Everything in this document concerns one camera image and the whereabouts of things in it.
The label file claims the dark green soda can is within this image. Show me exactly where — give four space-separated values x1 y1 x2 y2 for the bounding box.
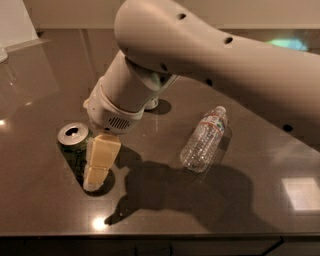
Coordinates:
57 122 92 185

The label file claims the clear plastic water bottle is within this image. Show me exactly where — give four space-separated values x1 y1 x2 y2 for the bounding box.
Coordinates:
180 106 228 173

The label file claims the white object at left edge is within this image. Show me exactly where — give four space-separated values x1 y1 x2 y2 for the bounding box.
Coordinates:
0 45 8 63

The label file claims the white 7up soda can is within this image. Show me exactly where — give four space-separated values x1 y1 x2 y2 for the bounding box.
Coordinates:
145 97 159 111

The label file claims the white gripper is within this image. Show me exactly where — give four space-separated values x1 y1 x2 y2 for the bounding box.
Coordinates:
83 77 143 192

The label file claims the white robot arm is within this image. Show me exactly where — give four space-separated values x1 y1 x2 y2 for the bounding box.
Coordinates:
84 0 320 148

